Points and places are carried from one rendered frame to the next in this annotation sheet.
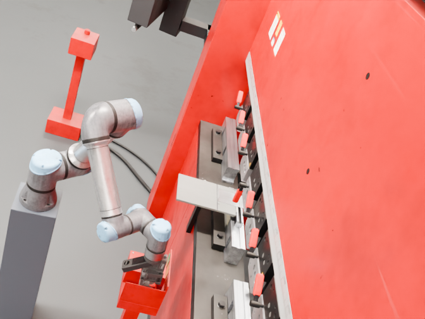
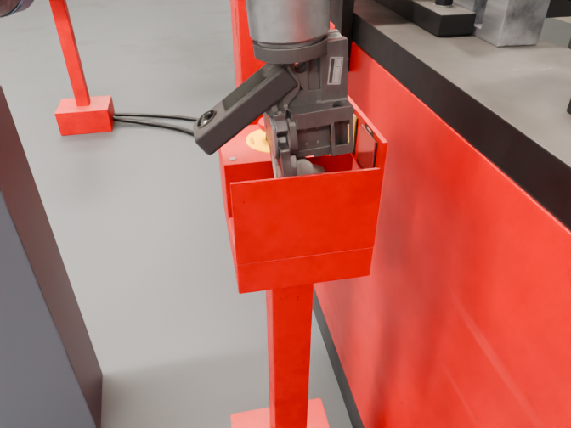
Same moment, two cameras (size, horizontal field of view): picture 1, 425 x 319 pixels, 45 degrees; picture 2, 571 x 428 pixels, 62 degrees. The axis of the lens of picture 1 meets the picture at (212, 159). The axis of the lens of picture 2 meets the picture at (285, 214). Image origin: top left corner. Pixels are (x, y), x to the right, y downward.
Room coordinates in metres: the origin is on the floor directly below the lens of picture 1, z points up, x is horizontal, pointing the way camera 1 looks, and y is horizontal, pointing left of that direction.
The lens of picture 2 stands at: (0.94, 0.05, 1.05)
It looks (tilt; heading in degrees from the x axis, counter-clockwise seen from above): 35 degrees down; 2
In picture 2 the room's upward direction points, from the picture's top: straight up
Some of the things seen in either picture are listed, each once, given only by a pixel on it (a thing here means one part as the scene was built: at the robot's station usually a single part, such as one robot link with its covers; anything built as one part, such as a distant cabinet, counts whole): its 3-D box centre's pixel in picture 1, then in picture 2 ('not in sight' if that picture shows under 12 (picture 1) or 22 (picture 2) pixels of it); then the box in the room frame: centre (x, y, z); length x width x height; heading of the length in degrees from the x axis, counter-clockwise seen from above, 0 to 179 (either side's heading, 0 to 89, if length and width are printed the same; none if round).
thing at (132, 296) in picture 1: (145, 277); (289, 177); (1.45, 0.06, 0.75); 0.20 x 0.16 x 0.18; 13
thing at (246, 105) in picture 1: (250, 114); not in sight; (2.24, -0.08, 1.22); 0.15 x 0.09 x 0.17; 13
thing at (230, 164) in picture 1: (229, 148); not in sight; (2.37, -0.06, 0.92); 0.50 x 0.06 x 0.10; 13
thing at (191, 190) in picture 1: (206, 194); not in sight; (1.80, -0.04, 1.00); 0.26 x 0.18 x 0.01; 103
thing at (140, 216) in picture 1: (138, 220); not in sight; (1.44, 0.16, 1.02); 0.11 x 0.11 x 0.08; 57
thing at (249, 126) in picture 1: (253, 135); not in sight; (2.05, -0.13, 1.22); 0.15 x 0.09 x 0.17; 13
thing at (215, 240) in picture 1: (217, 223); (412, 2); (1.78, -0.13, 0.89); 0.30 x 0.05 x 0.03; 13
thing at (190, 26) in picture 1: (198, 37); not in sight; (3.04, 0.38, 1.17); 0.40 x 0.24 x 0.07; 13
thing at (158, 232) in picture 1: (158, 235); not in sight; (1.40, 0.07, 1.03); 0.09 x 0.08 x 0.11; 57
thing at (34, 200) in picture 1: (40, 190); not in sight; (1.59, 0.61, 0.82); 0.15 x 0.15 x 0.10
